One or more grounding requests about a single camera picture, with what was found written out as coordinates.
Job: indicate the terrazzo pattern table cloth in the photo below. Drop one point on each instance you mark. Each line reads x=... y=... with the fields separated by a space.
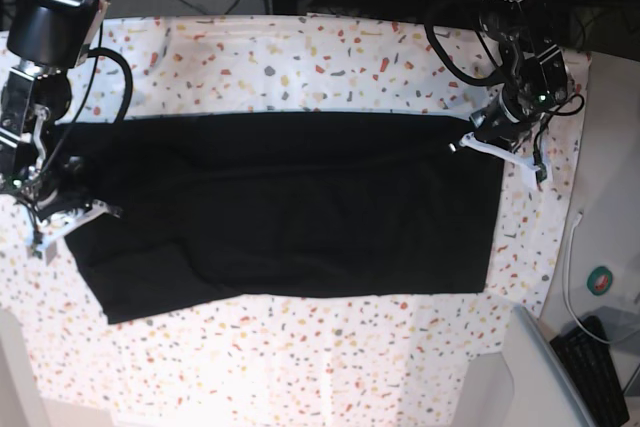
x=272 y=361

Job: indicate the green tape roll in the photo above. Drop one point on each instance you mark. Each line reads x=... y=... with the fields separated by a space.
x=600 y=281

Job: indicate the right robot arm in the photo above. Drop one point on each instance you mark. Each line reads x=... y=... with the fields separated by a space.
x=50 y=37

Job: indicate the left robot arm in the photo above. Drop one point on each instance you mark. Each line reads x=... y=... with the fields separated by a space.
x=530 y=73

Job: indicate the black t-shirt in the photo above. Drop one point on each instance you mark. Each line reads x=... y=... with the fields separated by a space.
x=315 y=205

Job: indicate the black keyboard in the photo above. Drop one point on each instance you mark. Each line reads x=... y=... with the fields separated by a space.
x=590 y=367

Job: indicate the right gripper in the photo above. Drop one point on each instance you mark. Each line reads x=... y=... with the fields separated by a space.
x=46 y=233

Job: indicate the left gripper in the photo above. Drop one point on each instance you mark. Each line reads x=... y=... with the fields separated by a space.
x=534 y=170

